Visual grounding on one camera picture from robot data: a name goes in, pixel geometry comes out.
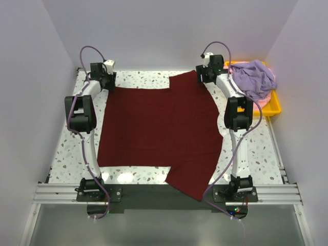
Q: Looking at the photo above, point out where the dark red t shirt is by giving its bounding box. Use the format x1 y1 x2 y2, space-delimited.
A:
97 71 223 201

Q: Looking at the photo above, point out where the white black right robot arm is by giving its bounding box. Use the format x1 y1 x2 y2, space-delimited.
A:
196 52 253 201

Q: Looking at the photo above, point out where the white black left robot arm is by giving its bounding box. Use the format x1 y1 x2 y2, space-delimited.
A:
64 60 116 201

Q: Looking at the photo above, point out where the lavender t shirt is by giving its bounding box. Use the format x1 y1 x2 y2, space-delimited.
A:
231 59 277 101

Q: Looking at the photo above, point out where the pink t shirt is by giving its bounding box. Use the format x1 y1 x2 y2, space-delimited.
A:
223 62 275 111

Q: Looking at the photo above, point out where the yellow plastic bin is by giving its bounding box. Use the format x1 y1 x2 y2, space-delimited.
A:
224 61 282 117

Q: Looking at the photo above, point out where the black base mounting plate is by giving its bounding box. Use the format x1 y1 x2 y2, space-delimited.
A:
75 180 259 215

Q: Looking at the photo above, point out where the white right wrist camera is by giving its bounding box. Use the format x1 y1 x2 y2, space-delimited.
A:
200 52 213 68

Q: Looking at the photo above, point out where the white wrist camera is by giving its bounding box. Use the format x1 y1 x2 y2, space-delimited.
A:
200 52 213 68
103 60 115 75

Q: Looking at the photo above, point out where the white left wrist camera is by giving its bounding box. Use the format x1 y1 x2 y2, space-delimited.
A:
103 60 115 75

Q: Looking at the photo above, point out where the aluminium extrusion rail frame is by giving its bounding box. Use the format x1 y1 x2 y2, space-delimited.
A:
21 117 314 245

